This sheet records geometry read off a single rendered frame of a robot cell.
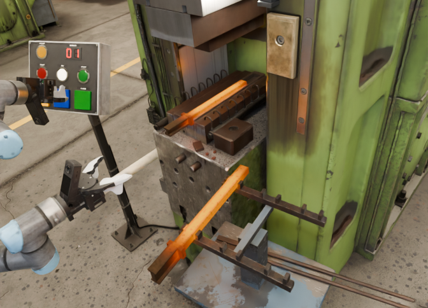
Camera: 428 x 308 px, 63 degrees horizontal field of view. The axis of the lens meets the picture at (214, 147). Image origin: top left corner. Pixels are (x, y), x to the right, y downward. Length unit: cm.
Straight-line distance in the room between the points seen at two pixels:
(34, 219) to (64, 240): 137
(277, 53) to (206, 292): 73
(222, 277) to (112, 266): 108
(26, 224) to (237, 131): 67
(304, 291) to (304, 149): 43
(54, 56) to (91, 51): 18
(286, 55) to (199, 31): 26
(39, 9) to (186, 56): 516
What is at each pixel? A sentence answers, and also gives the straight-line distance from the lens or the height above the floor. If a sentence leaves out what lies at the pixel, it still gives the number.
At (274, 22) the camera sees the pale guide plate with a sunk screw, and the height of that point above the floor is 134.
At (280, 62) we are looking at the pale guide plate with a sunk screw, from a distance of 103.
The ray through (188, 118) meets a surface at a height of 101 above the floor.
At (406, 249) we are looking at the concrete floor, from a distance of 220.
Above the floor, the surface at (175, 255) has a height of 94.
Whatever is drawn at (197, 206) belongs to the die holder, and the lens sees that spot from 142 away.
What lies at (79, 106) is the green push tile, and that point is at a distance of 150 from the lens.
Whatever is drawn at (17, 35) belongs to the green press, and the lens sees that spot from 602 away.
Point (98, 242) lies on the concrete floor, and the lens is 227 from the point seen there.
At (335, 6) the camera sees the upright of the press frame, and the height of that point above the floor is 139.
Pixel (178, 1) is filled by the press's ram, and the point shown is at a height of 139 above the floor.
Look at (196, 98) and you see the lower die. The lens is 138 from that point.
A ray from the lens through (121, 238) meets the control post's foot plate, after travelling 222.
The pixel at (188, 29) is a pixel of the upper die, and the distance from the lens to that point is 106.
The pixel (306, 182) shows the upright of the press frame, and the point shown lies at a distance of 125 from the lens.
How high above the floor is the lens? 165
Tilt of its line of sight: 37 degrees down
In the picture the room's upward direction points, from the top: 6 degrees counter-clockwise
